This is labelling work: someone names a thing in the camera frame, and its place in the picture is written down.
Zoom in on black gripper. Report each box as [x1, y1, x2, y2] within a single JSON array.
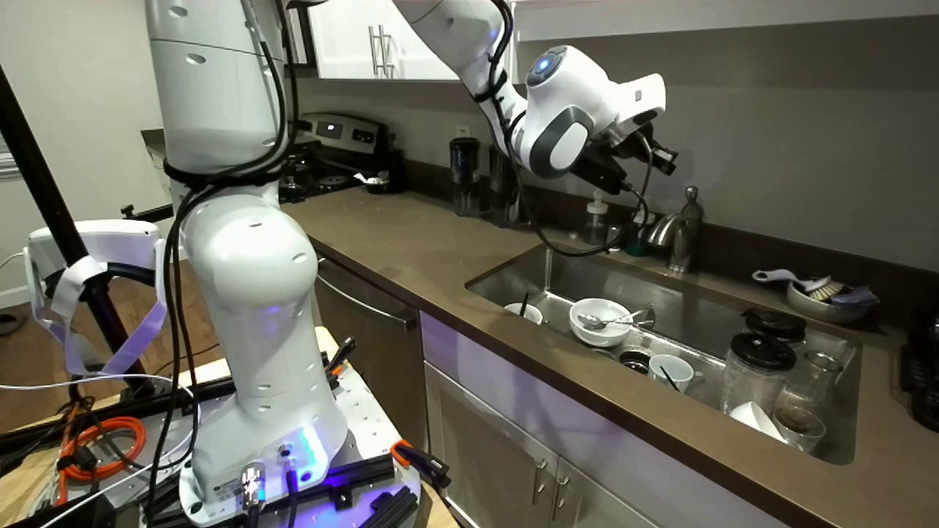
[[602, 114, 681, 176]]

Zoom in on metal faucet lever handle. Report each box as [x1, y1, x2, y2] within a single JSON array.
[[676, 183, 707, 236]]

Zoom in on soap dispenser green liquid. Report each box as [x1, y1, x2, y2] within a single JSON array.
[[625, 204, 660, 262]]

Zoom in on clear soap dispenser dark liquid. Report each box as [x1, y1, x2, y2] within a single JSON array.
[[581, 192, 612, 251]]

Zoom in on chrome kitchen faucet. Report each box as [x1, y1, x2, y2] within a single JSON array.
[[641, 212, 703, 281]]

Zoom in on dark tumbler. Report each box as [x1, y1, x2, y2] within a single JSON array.
[[445, 135, 484, 221], [484, 144, 524, 230]]

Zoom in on stainless steel sink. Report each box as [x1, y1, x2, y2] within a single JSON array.
[[462, 240, 864, 471]]

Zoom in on metal spoon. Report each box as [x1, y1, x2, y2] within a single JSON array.
[[575, 308, 649, 333]]

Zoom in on large white bowl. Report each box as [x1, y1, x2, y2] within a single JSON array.
[[566, 295, 637, 352]]

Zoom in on small white bowl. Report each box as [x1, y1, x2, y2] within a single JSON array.
[[502, 300, 547, 330]]

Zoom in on small black cup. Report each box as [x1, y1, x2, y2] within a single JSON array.
[[619, 346, 654, 378]]

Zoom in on empty clear glass jar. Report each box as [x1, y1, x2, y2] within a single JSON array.
[[791, 336, 851, 397]]

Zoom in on clear glass cup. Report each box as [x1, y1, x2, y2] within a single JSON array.
[[769, 397, 829, 457]]

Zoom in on lower cabinets under sink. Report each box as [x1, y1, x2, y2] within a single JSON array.
[[415, 308, 789, 528]]

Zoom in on white cabinet over sink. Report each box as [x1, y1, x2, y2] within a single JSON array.
[[305, 0, 939, 85]]

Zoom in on stainless dishwasher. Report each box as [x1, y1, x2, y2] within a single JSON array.
[[302, 240, 427, 450]]

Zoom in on black microwave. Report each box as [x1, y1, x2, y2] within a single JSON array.
[[288, 0, 318, 73]]

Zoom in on black orange pen tool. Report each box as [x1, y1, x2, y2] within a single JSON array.
[[321, 336, 357, 381]]

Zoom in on robot mounting table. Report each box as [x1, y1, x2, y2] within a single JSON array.
[[0, 324, 453, 528]]

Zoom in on black pole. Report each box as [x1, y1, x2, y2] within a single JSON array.
[[0, 66, 154, 393]]

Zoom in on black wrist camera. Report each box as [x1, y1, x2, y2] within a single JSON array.
[[569, 144, 631, 196]]

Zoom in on black orange handled tool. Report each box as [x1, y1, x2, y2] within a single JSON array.
[[387, 438, 453, 493]]

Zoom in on white plastic frame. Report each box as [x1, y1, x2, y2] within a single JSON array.
[[22, 217, 173, 381]]

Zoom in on orange cable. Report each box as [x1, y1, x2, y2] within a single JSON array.
[[53, 413, 151, 490]]

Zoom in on white cable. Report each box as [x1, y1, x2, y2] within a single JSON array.
[[0, 374, 198, 512]]

